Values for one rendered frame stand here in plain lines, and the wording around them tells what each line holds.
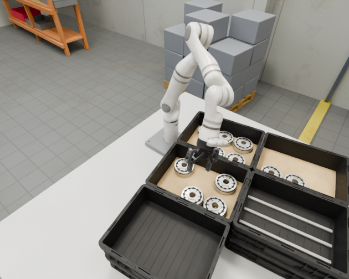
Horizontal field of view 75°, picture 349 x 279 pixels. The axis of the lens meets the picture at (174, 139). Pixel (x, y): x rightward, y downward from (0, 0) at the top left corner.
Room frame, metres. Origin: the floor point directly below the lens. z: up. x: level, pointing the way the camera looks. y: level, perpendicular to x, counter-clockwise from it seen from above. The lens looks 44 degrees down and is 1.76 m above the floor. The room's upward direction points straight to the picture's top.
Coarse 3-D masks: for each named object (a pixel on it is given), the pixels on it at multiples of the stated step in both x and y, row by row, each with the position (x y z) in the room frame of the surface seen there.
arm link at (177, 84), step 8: (176, 80) 1.00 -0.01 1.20; (184, 80) 0.99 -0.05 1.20; (168, 88) 1.03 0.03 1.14; (176, 88) 1.00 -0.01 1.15; (184, 88) 1.01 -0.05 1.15; (168, 96) 1.02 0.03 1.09; (176, 96) 1.01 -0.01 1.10; (160, 104) 1.05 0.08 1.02; (168, 104) 1.02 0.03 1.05; (168, 112) 1.02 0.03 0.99
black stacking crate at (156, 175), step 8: (176, 144) 0.83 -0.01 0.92; (176, 152) 0.83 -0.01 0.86; (184, 152) 0.81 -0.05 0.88; (168, 160) 0.76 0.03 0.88; (192, 160) 0.79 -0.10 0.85; (200, 160) 0.77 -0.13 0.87; (160, 168) 0.69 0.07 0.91; (216, 168) 0.73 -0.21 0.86; (224, 168) 0.71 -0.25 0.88; (232, 168) 0.69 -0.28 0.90; (240, 168) 0.68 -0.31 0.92; (152, 176) 0.63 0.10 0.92; (160, 176) 0.69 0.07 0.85; (232, 176) 0.69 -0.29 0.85; (240, 176) 0.67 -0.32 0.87
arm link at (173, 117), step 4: (180, 100) 1.09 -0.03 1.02; (176, 104) 1.04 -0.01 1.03; (180, 104) 1.08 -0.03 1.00; (176, 108) 1.08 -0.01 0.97; (164, 112) 1.09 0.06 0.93; (172, 112) 1.07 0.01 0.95; (176, 112) 1.07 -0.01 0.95; (164, 116) 1.06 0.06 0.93; (168, 116) 1.05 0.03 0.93; (172, 116) 1.05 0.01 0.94; (176, 116) 1.05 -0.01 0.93; (164, 120) 1.05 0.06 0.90; (168, 120) 1.03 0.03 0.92; (172, 120) 1.03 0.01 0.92; (176, 120) 1.04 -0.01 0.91
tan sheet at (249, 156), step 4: (196, 132) 1.03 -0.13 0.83; (192, 136) 1.00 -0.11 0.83; (196, 136) 1.00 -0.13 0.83; (188, 140) 0.96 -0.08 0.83; (192, 140) 0.96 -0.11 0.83; (196, 140) 0.96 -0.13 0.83; (196, 144) 0.93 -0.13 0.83; (232, 144) 0.93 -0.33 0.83; (256, 144) 0.93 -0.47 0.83; (224, 148) 0.90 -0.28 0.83; (228, 148) 0.90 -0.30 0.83; (232, 148) 0.90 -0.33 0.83; (252, 148) 0.90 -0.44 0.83; (228, 152) 0.87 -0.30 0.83; (232, 152) 0.87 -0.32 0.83; (236, 152) 0.87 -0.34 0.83; (252, 152) 0.87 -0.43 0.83; (244, 156) 0.84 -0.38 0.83; (248, 156) 0.84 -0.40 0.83; (252, 156) 0.84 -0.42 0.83; (248, 160) 0.81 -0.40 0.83; (248, 164) 0.78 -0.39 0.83
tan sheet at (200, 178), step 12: (168, 168) 0.75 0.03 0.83; (204, 168) 0.75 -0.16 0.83; (168, 180) 0.67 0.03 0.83; (180, 180) 0.67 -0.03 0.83; (192, 180) 0.67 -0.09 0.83; (204, 180) 0.68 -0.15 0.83; (180, 192) 0.61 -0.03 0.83; (204, 192) 0.61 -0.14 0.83; (216, 192) 0.61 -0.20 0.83; (228, 204) 0.54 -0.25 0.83; (228, 216) 0.49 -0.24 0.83
